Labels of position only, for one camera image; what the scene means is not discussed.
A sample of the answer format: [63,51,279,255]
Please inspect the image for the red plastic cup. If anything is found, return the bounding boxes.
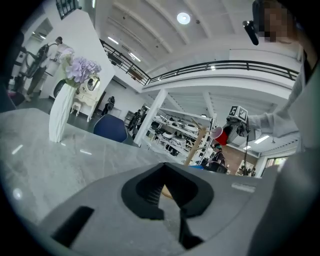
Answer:
[209,126,230,146]

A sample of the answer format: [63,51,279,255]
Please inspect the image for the white carved dresser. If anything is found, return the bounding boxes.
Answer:
[71,74,101,123]

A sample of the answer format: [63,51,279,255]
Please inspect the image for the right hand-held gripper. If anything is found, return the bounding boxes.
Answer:
[223,105,251,145]

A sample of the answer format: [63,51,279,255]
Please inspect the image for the person's torso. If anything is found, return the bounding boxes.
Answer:
[249,44,320,256]

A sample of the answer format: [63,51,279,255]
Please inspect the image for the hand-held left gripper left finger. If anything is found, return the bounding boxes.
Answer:
[38,162,187,256]

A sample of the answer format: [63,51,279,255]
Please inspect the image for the blue upholstered chair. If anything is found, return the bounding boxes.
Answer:
[92,114,130,144]

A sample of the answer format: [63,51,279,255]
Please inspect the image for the person's head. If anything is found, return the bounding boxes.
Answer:
[259,0,298,43]

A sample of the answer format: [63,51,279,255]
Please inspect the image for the white metal shelving rack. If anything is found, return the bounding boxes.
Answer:
[133,88,218,161]

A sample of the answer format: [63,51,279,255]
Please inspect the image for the purple flower bouquet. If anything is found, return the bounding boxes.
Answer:
[58,47,103,88]

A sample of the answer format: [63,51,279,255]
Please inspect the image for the black mezzanine railing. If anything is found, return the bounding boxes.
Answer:
[99,38,300,86]

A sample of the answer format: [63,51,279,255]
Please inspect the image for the round ceiling lamp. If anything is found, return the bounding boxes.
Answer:
[176,11,191,25]

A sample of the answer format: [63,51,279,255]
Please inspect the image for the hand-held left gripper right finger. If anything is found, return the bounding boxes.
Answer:
[163,162,263,256]

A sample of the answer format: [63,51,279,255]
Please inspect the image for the person's right forearm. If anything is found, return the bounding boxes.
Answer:
[246,72,305,138]

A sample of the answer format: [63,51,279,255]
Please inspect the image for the black head-mounted camera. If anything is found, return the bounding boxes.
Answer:
[242,19,260,46]

